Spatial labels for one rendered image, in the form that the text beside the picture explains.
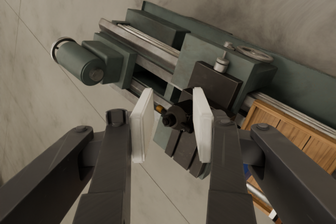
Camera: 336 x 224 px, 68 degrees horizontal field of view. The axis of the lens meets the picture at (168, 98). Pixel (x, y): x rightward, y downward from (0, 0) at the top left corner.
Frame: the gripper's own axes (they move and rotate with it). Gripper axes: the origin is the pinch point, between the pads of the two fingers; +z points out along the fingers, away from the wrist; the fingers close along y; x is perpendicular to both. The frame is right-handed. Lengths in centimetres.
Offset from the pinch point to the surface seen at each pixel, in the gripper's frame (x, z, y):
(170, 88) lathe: -21, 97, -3
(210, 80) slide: -12, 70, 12
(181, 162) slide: -48, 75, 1
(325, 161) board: -34, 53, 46
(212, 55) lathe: -4, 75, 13
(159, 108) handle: -19, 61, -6
